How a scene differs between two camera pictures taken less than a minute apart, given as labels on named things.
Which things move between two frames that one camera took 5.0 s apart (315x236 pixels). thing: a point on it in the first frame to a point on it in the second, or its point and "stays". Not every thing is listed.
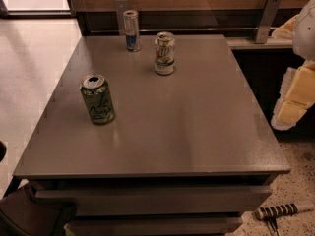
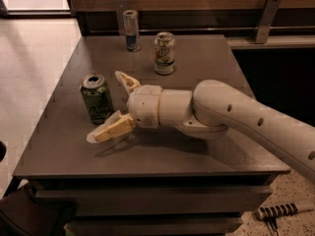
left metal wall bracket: [122, 6] stays
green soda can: [96, 90] stays
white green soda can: [164, 53] stays
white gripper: [305, 33] to [144, 106]
